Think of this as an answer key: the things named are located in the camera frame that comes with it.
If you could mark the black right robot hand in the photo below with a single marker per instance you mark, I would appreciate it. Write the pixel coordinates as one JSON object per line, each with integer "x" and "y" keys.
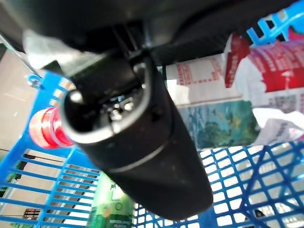
{"x": 154, "y": 166}

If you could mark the blue plastic shopping basket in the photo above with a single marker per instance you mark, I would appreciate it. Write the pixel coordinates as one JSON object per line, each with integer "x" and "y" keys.
{"x": 51, "y": 78}

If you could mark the clear water bottle red cap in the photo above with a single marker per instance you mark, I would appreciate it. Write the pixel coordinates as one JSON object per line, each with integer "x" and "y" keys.
{"x": 273, "y": 71}

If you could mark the green drink can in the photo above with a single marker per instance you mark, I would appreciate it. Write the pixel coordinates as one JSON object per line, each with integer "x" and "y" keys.
{"x": 114, "y": 209}

